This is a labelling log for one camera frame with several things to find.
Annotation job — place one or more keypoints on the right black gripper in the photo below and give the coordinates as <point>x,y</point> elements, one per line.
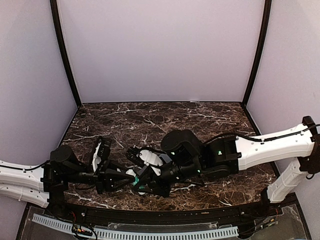
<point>155,186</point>

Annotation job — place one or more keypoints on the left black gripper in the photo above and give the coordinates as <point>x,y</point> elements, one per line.
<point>112,175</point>

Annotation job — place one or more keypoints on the green white glue stick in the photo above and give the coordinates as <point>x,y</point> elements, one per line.
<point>135,181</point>

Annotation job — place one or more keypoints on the grey blue envelope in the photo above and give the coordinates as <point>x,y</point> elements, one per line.
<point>165,158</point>

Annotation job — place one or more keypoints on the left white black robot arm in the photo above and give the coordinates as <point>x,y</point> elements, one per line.
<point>47,182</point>

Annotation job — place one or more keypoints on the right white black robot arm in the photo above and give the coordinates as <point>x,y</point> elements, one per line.
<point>183,156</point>

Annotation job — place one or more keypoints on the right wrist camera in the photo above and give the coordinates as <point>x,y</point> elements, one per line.
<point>145,157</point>

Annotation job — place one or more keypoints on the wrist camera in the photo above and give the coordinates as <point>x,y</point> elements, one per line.
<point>145,157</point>
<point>101,151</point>

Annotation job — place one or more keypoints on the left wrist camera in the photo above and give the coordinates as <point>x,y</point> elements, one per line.
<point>101,151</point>

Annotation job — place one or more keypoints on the light blue slotted cable duct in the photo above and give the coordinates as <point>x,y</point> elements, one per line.
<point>119,231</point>

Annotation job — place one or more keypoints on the black curved front rail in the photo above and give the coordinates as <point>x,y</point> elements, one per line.
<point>221,202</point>

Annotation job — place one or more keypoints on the left black corner post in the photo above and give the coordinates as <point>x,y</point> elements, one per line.
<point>63,51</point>

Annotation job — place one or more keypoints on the black corner post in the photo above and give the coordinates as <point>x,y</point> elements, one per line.
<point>259,51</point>
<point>63,51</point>

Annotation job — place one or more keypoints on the right black corner post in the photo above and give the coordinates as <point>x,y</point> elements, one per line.
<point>259,51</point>

